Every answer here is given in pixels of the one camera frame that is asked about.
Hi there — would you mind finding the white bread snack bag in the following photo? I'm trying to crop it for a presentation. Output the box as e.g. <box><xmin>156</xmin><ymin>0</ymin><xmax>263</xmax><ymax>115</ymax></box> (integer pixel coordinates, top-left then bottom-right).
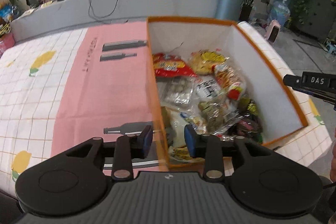
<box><xmin>169</xmin><ymin>110</ymin><xmax>208</xmax><ymax>148</ymax></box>

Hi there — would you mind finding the clear green candy bag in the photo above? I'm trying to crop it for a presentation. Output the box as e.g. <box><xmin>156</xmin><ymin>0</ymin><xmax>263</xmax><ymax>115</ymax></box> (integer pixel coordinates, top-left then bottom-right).
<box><xmin>198</xmin><ymin>101</ymin><xmax>243</xmax><ymax>135</ymax></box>

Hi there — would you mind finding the white labelled snack packet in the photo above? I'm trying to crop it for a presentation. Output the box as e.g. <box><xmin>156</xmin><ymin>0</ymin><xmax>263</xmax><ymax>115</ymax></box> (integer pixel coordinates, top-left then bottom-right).
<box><xmin>195</xmin><ymin>76</ymin><xmax>226</xmax><ymax>105</ymax></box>

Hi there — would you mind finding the orange cardboard box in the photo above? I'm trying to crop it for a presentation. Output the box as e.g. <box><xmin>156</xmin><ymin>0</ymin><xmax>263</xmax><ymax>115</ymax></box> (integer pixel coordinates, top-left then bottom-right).
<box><xmin>146</xmin><ymin>16</ymin><xmax>308</xmax><ymax>170</ymax></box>

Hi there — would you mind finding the dark green yellow snack packet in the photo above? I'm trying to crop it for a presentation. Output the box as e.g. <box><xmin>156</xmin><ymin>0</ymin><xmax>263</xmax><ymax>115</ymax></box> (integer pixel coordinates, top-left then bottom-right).
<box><xmin>238</xmin><ymin>97</ymin><xmax>259</xmax><ymax>118</ymax></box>

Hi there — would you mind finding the clear peanut snack bag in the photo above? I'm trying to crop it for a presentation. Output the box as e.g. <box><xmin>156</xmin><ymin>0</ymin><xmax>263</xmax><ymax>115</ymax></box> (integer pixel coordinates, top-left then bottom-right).
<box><xmin>213</xmin><ymin>64</ymin><xmax>246</xmax><ymax>101</ymax></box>

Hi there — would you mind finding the red snack bag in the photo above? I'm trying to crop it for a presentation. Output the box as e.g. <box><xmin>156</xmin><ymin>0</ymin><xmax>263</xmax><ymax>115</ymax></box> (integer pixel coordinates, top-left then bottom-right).
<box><xmin>152</xmin><ymin>53</ymin><xmax>197</xmax><ymax>78</ymax></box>

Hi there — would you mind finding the yellow chips bag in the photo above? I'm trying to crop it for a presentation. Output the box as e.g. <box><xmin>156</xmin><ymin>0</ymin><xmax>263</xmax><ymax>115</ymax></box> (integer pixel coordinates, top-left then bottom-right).
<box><xmin>189</xmin><ymin>50</ymin><xmax>229</xmax><ymax>76</ymax></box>

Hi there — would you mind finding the person right hand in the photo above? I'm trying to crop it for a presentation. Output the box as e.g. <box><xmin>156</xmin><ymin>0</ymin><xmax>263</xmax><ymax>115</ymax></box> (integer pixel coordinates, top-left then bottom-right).
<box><xmin>330</xmin><ymin>143</ymin><xmax>336</xmax><ymax>182</ymax></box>

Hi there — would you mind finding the pink poster mat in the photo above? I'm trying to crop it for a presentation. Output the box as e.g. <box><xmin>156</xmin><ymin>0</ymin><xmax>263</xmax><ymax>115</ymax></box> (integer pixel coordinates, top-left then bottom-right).
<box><xmin>51</xmin><ymin>22</ymin><xmax>162</xmax><ymax>156</ymax></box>

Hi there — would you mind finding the dark maroon snack packet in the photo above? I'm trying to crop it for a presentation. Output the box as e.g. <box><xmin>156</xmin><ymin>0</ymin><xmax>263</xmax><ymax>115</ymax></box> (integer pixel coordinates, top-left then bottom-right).
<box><xmin>236</xmin><ymin>118</ymin><xmax>263</xmax><ymax>144</ymax></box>

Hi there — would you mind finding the dark grey cabinet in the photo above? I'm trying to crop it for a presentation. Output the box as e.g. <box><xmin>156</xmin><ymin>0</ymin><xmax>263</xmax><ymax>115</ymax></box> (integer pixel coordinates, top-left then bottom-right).
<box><xmin>293</xmin><ymin>0</ymin><xmax>335</xmax><ymax>41</ymax></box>

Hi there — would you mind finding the pink small heater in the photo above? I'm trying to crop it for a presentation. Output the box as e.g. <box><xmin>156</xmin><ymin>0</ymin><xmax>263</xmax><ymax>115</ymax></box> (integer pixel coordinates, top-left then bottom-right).
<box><xmin>265</xmin><ymin>20</ymin><xmax>281</xmax><ymax>43</ymax></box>

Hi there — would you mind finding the blue water jug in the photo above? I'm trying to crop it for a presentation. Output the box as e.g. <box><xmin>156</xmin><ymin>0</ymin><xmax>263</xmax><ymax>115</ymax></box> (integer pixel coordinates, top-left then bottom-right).
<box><xmin>268</xmin><ymin>0</ymin><xmax>290</xmax><ymax>27</ymax></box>

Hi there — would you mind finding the blue grey trash bin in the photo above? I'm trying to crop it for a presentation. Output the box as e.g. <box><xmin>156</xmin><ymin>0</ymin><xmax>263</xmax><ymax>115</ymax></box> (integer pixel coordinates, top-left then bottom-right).
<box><xmin>215</xmin><ymin>0</ymin><xmax>244</xmax><ymax>22</ymax></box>

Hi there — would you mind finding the lemon print tablecloth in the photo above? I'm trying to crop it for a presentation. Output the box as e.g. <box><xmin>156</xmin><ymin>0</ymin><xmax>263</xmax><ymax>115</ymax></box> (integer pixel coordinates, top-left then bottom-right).
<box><xmin>1</xmin><ymin>28</ymin><xmax>332</xmax><ymax>196</ymax></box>

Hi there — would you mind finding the grey tv console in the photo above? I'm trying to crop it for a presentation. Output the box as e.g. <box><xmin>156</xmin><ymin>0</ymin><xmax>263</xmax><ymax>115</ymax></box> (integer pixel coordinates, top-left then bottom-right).
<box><xmin>10</xmin><ymin>0</ymin><xmax>218</xmax><ymax>42</ymax></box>

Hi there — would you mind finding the pink basket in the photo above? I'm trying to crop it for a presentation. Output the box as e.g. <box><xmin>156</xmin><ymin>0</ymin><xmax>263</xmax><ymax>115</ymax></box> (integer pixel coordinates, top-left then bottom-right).
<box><xmin>0</xmin><ymin>33</ymin><xmax>15</xmax><ymax>56</ymax></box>

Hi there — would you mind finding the black cable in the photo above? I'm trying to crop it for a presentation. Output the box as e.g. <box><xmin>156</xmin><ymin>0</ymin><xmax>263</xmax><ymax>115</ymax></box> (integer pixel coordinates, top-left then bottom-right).
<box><xmin>88</xmin><ymin>0</ymin><xmax>130</xmax><ymax>24</ymax></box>

